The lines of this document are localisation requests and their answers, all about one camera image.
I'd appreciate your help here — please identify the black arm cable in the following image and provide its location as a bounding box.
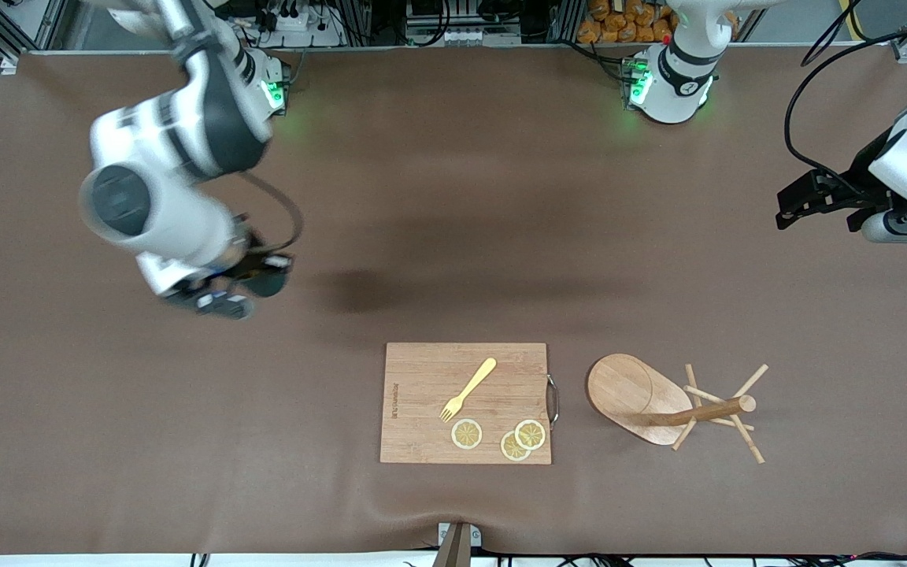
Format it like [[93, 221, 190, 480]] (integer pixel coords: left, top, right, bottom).
[[237, 172, 303, 254], [784, 0, 907, 194]]

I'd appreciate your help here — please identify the brown table mat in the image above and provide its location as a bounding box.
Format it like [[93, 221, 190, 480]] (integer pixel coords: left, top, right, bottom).
[[0, 46, 907, 556]]

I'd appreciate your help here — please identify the orange snack packs pile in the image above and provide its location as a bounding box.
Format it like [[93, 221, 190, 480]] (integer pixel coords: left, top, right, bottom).
[[577, 0, 738, 44]]

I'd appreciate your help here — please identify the grey metal camera bracket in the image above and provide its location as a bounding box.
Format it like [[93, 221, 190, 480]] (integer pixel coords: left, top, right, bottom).
[[431, 521, 483, 567]]

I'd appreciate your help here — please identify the bamboo cutting board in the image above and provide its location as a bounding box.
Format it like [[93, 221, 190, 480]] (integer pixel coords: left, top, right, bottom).
[[379, 342, 561, 465]]

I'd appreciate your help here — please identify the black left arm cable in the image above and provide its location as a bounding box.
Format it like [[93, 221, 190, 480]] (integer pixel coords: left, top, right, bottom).
[[784, 0, 907, 194]]

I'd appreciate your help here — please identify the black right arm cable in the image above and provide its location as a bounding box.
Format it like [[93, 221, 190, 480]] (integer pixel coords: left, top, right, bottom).
[[237, 172, 303, 254]]

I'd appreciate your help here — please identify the dark green ribbed mug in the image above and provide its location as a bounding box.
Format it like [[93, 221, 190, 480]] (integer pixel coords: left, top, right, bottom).
[[241, 252, 294, 298]]

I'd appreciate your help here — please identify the wooden mug tree rack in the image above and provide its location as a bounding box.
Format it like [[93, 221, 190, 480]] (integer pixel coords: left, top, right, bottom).
[[586, 353, 769, 465]]

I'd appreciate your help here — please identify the white power strip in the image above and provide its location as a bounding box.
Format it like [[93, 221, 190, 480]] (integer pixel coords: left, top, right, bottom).
[[265, 8, 344, 48]]

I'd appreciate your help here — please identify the yellow plastic fork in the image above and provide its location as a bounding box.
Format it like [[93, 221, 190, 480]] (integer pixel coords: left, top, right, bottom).
[[439, 358, 498, 424]]

